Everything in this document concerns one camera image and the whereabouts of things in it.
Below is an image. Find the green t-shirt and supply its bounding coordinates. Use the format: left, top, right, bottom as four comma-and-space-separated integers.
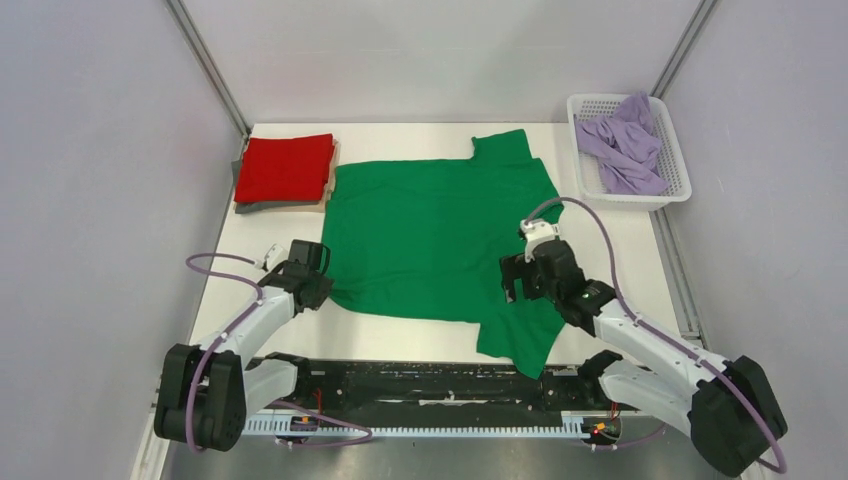
322, 129, 564, 378

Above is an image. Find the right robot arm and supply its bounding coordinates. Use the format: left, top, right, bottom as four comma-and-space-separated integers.
499, 240, 788, 476

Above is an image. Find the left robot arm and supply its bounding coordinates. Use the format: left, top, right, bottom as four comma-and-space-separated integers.
153, 240, 333, 453

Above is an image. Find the folded red t-shirt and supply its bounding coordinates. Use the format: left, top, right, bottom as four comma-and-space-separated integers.
234, 133, 335, 203

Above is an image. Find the purple t-shirt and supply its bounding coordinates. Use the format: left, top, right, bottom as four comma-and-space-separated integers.
575, 92, 668, 196

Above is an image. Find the white plastic basket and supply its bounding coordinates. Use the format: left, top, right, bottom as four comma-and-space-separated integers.
567, 93, 692, 212

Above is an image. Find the left corner metal strut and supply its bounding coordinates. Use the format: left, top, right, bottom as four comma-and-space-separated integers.
164, 0, 251, 138

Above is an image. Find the corner metal strut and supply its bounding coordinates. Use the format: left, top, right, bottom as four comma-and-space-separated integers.
164, 0, 251, 138
651, 0, 720, 98

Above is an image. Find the right corner metal strut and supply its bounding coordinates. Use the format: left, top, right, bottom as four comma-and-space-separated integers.
651, 0, 720, 98

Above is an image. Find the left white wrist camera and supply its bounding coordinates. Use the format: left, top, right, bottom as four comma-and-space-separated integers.
261, 243, 289, 272

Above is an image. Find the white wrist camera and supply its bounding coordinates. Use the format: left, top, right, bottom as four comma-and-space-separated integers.
261, 243, 289, 272
520, 218, 559, 250

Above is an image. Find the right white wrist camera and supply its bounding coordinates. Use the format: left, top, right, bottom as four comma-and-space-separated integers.
520, 218, 559, 250

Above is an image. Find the aluminium rail frame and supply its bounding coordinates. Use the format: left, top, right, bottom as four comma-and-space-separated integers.
150, 211, 752, 419

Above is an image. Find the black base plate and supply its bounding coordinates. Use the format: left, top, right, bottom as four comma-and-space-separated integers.
270, 353, 613, 427

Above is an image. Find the white cable duct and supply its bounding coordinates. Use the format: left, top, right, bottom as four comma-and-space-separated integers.
242, 410, 590, 440

